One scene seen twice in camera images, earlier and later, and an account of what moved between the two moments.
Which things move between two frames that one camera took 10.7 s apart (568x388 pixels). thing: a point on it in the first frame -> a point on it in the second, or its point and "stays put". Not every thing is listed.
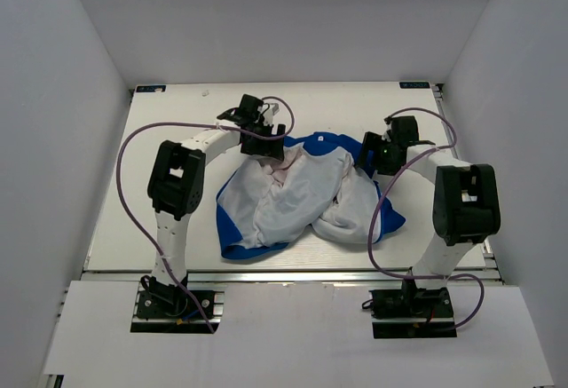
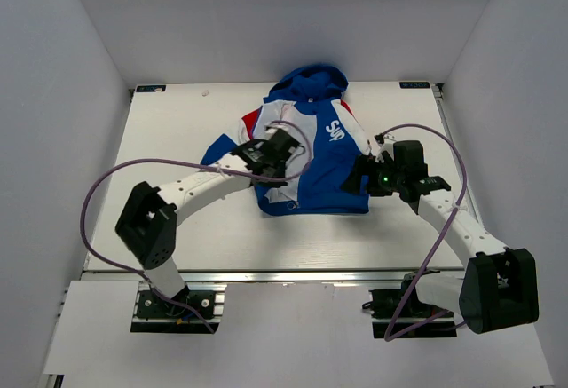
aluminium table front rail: (102, 277) stays put
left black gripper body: (262, 129) -> (275, 183)
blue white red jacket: (264, 203) -> (305, 103)
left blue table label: (150, 88) stays put
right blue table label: (414, 85) stays put
